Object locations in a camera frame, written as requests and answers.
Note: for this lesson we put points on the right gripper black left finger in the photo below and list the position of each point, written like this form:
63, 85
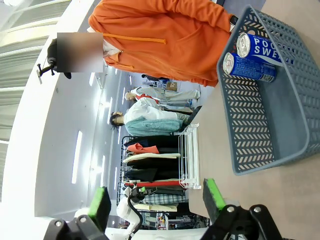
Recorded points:
100, 207

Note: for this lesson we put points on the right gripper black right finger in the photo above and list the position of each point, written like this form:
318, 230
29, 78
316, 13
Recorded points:
212, 197

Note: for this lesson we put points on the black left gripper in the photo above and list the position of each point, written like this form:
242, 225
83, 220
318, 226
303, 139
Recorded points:
147, 192

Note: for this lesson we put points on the grey plastic woven basket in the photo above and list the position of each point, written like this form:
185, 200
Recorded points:
287, 120

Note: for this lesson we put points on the blue Pocari Sweat can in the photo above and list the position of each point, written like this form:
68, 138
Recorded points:
265, 47
250, 67

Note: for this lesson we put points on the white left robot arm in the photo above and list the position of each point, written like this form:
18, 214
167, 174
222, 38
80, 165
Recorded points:
125, 212

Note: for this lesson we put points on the white can dispenser rack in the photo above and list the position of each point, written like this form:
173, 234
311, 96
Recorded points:
195, 155

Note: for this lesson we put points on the rack of dark plain garments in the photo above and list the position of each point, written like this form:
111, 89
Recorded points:
150, 162

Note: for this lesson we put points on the teal folded blanket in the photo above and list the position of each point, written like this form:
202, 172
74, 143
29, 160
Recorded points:
155, 127

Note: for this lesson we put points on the black-haired mannequin in white shirt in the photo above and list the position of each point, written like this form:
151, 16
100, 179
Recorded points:
150, 112

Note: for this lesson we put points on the small cardboard box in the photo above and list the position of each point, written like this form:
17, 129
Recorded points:
172, 86

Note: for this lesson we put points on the person in orange hoodie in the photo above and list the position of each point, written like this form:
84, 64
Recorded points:
162, 37

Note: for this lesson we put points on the black wristwatch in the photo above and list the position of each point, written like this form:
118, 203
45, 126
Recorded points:
234, 20

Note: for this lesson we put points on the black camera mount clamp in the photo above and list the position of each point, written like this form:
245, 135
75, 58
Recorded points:
51, 61

